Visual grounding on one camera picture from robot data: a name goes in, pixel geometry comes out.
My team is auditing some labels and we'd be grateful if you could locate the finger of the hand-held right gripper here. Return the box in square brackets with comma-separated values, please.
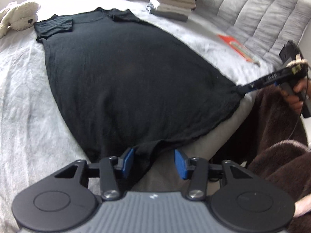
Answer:
[236, 72, 279, 96]

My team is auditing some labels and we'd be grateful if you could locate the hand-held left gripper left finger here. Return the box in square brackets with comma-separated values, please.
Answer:
[53, 147, 135, 201]

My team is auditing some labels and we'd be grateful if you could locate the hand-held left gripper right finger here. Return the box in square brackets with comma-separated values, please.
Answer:
[174, 149, 253, 201]

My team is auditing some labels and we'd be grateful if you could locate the black t-shirt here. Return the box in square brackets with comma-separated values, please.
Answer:
[33, 7, 244, 193]

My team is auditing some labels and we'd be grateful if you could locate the person's right hand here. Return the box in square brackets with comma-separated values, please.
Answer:
[280, 78, 311, 115]

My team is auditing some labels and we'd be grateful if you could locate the orange flat packet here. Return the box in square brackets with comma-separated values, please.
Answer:
[217, 34, 262, 66]

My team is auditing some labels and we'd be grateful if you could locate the brown fleece robe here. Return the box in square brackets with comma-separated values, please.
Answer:
[211, 87, 311, 201]

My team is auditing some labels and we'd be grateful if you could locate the grey quilted headboard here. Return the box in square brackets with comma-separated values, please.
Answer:
[168, 0, 307, 66]

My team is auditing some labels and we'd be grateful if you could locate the grey folded garment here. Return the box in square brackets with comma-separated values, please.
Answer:
[146, 3, 190, 22]

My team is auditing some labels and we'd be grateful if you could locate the white folded garment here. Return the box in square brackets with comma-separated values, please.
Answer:
[149, 0, 196, 12]

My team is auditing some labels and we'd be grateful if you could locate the white plush dog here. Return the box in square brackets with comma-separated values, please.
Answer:
[0, 1, 41, 39]

